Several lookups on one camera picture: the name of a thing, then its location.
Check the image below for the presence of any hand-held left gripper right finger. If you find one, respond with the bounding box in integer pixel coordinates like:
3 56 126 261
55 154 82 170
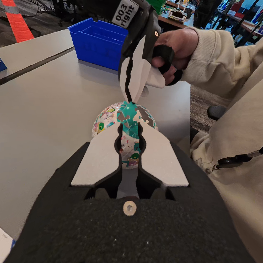
137 122 189 199

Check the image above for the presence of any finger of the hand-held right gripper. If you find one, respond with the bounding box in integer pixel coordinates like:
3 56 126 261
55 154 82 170
119 56 133 102
128 35 152 104

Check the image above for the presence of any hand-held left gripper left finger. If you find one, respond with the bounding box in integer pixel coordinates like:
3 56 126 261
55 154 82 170
70 123 123 199

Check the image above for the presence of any colourful cartoon puzzle ball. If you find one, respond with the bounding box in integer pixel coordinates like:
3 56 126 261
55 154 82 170
92 102 159 170

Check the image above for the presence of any person's right forearm beige sleeve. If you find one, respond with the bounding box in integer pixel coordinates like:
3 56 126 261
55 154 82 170
181 26 263 100

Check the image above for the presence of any person's right hand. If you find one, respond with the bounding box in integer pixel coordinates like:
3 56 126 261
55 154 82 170
153 27 199 86

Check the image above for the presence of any green plastic bin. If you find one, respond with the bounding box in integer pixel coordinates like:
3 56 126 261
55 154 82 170
152 0 167 15

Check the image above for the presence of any wooden table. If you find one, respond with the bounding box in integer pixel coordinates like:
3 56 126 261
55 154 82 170
158 12 194 29

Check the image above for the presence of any blue plastic bin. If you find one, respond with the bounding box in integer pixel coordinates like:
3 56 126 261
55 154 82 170
68 17 129 71

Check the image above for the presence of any black badge reel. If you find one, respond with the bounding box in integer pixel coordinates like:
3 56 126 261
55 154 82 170
205 146 263 175

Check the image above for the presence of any orange traffic cone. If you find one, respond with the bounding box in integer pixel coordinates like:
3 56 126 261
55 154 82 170
1 0 34 43

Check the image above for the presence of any white and blue box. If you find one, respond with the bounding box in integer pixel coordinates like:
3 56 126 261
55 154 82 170
0 227 16 260

